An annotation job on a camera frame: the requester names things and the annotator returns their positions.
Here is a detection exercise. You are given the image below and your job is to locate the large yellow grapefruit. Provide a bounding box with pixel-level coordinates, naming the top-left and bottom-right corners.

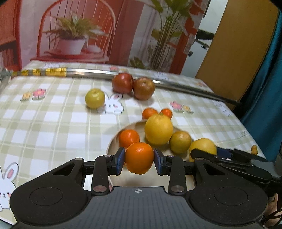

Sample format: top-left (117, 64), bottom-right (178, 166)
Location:
top-left (188, 138), bottom-right (217, 162)

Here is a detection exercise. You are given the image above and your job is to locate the yellow green pear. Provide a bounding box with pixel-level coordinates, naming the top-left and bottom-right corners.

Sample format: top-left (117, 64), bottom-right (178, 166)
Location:
top-left (169, 131), bottom-right (192, 154)

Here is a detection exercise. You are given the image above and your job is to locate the large orange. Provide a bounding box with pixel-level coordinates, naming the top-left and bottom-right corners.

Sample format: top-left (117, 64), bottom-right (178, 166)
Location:
top-left (125, 142), bottom-right (154, 175)

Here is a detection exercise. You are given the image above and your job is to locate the small tangerine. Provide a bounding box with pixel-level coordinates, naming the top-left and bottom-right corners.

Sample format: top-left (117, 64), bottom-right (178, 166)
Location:
top-left (160, 108), bottom-right (173, 119)
top-left (142, 107), bottom-right (158, 119)
top-left (119, 129), bottom-right (140, 148)

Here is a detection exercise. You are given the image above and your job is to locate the yellow lemon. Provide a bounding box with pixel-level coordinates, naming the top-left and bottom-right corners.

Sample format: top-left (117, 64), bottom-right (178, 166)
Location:
top-left (144, 114), bottom-right (173, 146)

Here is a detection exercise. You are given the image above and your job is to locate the red brown apple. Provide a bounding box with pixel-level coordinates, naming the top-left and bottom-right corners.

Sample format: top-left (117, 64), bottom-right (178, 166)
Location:
top-left (133, 77), bottom-right (155, 101)

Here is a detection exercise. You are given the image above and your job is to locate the cream round plate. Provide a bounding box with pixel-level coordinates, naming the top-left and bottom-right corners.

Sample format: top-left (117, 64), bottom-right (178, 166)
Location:
top-left (106, 120), bottom-right (196, 191)

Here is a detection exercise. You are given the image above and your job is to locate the teal curtain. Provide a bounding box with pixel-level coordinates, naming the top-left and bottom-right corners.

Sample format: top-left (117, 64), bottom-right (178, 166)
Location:
top-left (241, 12), bottom-right (281, 162)

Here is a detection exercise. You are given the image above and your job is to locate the green yellow apple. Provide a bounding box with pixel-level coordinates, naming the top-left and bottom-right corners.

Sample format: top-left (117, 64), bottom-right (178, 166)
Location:
top-left (85, 88), bottom-right (105, 109)

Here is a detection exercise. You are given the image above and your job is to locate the checked bunny tablecloth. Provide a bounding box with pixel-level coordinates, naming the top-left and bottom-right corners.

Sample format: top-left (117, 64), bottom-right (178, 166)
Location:
top-left (0, 60), bottom-right (265, 225)

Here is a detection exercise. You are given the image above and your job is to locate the dark red apple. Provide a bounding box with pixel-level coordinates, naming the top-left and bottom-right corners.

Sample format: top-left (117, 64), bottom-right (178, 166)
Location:
top-left (112, 73), bottom-right (133, 94)

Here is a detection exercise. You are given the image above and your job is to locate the metal telescopic pole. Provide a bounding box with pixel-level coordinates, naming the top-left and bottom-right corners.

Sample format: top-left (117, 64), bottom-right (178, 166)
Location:
top-left (0, 67), bottom-right (241, 106)

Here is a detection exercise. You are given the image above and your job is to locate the wooden door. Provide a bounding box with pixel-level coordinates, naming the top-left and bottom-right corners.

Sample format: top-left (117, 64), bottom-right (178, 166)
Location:
top-left (196, 1), bottom-right (279, 101)

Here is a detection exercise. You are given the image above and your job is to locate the black office chair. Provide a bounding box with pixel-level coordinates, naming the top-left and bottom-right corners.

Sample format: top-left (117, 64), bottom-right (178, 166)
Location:
top-left (193, 29), bottom-right (215, 50)

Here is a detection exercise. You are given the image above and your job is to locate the printed chair backdrop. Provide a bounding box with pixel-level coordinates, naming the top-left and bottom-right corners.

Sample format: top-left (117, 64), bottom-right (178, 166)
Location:
top-left (1, 1), bottom-right (209, 73)

